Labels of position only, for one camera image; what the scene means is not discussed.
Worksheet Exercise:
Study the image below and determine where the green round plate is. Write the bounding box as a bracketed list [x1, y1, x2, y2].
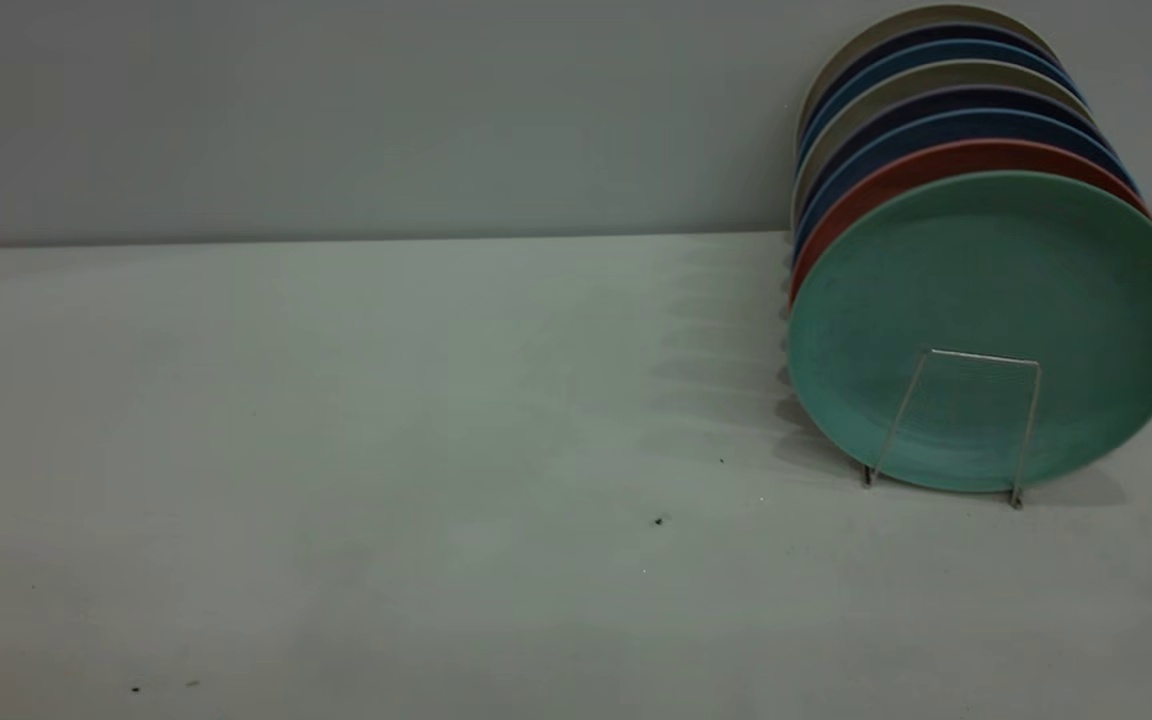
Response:
[786, 170, 1152, 494]

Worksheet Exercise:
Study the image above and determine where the pink round plate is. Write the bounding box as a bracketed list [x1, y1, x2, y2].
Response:
[788, 138, 1152, 306]

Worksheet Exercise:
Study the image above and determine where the blue round plate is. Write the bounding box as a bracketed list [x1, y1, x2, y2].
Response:
[794, 108, 1137, 263]
[800, 38, 1083, 153]

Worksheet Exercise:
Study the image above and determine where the dark purple round plate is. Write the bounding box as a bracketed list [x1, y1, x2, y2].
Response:
[798, 22, 1067, 143]
[794, 84, 1113, 229]

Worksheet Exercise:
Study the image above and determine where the beige round plate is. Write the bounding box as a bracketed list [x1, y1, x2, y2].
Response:
[791, 58, 1093, 227]
[796, 3, 1062, 141]

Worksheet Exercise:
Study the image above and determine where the metal wire plate rack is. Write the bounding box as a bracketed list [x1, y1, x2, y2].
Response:
[861, 348, 1044, 511]

